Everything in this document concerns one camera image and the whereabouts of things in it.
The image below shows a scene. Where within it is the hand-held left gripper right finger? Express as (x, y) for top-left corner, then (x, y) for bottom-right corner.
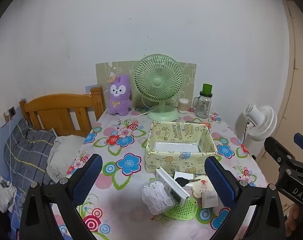
(204, 156), (285, 240)

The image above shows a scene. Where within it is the black key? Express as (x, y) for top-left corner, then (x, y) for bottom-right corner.
(175, 176), (200, 188)

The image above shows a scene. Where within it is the white crumpled cloth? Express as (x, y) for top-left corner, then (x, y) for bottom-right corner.
(46, 135), (88, 183)

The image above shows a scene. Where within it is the beige wooden door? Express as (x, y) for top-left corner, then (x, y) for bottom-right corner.
(256, 0), (303, 220)

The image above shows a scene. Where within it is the yellow fabric storage box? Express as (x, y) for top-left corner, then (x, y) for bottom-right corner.
(144, 121), (218, 175)

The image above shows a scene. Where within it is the person's right hand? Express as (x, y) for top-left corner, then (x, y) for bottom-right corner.
(286, 202), (303, 238)

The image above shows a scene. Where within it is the green perforated case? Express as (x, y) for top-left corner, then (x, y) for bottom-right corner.
(164, 197), (198, 221)

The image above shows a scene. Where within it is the bag of white items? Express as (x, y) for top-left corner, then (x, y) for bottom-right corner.
(141, 179), (175, 215)

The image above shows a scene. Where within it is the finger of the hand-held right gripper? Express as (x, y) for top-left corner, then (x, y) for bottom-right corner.
(293, 133), (303, 148)
(264, 136), (296, 171)

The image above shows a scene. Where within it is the purple plush toy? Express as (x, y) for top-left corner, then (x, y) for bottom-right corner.
(107, 74), (132, 116)

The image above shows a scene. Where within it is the beige cartoon print board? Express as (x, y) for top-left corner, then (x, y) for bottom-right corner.
(96, 60), (197, 109)

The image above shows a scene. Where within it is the glass mug with green lid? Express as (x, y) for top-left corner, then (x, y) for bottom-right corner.
(193, 84), (213, 118)

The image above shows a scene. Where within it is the light blue wall sticker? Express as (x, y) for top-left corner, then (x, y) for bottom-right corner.
(85, 83), (102, 92)

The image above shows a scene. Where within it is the white charger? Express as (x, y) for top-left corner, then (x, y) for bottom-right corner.
(201, 191), (219, 209)

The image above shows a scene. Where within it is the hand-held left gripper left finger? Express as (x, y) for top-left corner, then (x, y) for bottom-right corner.
(20, 153), (103, 240)

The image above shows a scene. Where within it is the white fan power cable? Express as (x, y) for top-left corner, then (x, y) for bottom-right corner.
(128, 105), (164, 118)

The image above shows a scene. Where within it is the white device with screen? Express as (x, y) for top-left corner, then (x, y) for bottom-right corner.
(155, 167), (190, 205)

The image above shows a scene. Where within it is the thin white cable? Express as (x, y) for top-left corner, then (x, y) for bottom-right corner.
(5, 115), (17, 205)

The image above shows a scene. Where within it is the blue bed sheet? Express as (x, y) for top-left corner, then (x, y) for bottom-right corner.
(1, 192), (24, 240)

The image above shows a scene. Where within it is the green desk fan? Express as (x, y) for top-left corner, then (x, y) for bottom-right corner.
(133, 54), (184, 121)

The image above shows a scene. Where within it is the white square box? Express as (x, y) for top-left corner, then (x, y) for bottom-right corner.
(173, 171), (195, 190)

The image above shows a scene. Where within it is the grey plaid blanket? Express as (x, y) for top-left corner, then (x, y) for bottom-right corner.
(3, 119), (57, 193)

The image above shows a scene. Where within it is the floral tablecloth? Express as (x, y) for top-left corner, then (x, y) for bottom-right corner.
(50, 106), (269, 240)

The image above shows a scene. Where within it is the silver foil pouch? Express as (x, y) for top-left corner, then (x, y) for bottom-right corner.
(153, 141), (201, 153)

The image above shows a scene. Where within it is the cotton swab jar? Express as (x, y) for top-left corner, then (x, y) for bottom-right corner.
(178, 98), (190, 113)

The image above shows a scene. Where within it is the wooden bed headboard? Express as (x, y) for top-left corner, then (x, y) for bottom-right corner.
(19, 86), (105, 138)

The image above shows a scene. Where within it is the white standing fan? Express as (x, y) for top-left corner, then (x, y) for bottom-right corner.
(235, 104), (277, 160)

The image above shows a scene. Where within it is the white and grey cloth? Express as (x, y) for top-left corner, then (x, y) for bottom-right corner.
(0, 175), (17, 213)

